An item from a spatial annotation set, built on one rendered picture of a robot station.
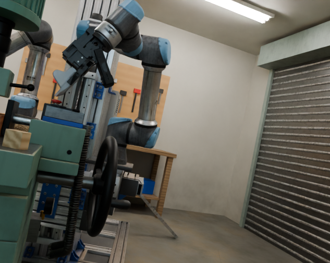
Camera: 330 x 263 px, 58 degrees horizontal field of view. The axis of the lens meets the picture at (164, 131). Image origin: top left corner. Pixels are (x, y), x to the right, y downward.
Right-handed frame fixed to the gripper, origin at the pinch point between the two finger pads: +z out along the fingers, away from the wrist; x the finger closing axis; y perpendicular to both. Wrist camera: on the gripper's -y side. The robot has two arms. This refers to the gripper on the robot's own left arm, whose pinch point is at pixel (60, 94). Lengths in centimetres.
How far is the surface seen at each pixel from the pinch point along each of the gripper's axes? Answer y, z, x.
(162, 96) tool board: -84, -117, -329
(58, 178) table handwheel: -15.1, 17.8, 4.1
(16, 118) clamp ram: 3.3, 12.4, 4.8
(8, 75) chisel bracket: 11.7, 5.5, 5.6
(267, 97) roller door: -191, -211, -271
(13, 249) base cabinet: -15.8, 30.8, 24.3
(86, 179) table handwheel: -21.3, 13.2, 3.6
